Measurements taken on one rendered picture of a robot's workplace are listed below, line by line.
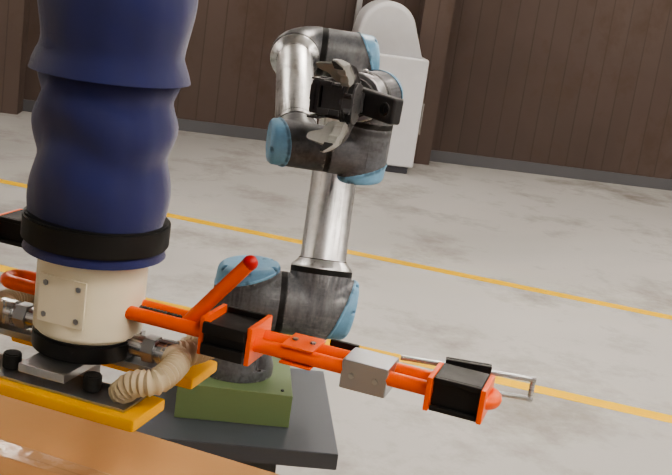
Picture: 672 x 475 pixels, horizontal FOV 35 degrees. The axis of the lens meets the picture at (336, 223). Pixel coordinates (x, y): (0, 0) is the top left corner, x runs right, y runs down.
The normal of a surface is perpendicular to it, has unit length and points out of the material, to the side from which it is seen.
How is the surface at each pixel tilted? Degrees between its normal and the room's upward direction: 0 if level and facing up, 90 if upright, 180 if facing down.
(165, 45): 102
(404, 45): 90
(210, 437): 0
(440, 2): 90
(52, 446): 0
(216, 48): 90
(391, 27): 90
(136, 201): 79
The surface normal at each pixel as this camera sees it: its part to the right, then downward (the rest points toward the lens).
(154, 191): 0.86, 0.00
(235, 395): 0.08, 0.24
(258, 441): 0.14, -0.96
